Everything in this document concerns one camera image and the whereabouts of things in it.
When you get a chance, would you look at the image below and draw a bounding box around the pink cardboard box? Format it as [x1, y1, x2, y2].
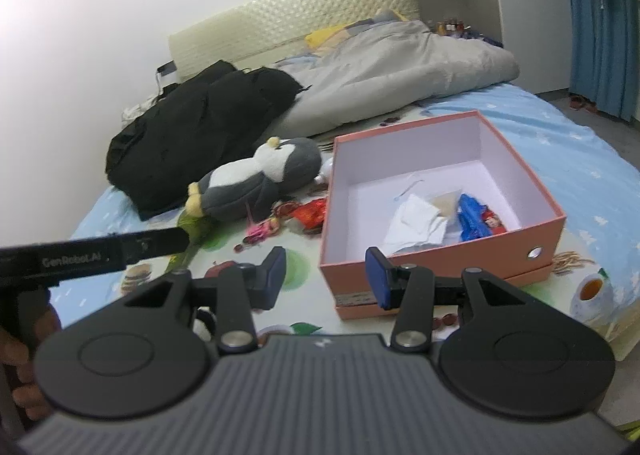
[319, 110, 567, 297]

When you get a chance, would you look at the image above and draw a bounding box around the black charger with cable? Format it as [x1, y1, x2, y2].
[156, 62, 179, 97]

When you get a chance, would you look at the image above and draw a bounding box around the light blue bed sheet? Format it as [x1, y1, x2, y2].
[67, 82, 633, 296]

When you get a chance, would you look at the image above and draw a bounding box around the small pink doll charm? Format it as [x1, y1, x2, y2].
[244, 218, 282, 243]

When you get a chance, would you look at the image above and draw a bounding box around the grey penguin plush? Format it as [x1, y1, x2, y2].
[185, 136, 323, 222]

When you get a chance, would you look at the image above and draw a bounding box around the white cloth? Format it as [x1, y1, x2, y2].
[121, 94, 161, 123]

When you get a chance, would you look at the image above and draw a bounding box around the row of small bottles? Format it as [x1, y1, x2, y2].
[435, 20, 503, 46]

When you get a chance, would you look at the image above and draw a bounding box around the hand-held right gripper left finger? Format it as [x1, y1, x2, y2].
[107, 245, 288, 357]

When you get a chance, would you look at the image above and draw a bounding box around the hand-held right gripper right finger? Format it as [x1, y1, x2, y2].
[365, 246, 531, 354]

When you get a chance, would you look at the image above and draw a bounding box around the cream quilted headboard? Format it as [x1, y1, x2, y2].
[167, 0, 420, 81]

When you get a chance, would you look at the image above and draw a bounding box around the blue curtain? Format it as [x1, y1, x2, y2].
[560, 0, 640, 123]

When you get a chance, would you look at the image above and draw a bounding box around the blue plastic packet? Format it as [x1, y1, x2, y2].
[430, 190, 507, 242]

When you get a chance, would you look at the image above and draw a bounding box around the white wardrobe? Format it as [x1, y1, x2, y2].
[405, 0, 576, 96]

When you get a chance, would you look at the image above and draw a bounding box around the black jacket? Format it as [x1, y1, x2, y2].
[105, 60, 306, 221]

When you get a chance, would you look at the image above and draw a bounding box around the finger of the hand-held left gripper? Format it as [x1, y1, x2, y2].
[117, 227, 192, 267]

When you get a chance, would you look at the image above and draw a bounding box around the person's left hand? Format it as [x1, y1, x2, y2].
[0, 305, 62, 423]

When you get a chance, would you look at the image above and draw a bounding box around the grey quilt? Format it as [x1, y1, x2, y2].
[272, 18, 521, 138]

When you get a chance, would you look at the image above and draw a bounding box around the yellow patterned pillow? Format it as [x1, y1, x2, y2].
[305, 10, 411, 53]

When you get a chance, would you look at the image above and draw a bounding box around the red foil wrapper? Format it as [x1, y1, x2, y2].
[291, 198, 328, 234]

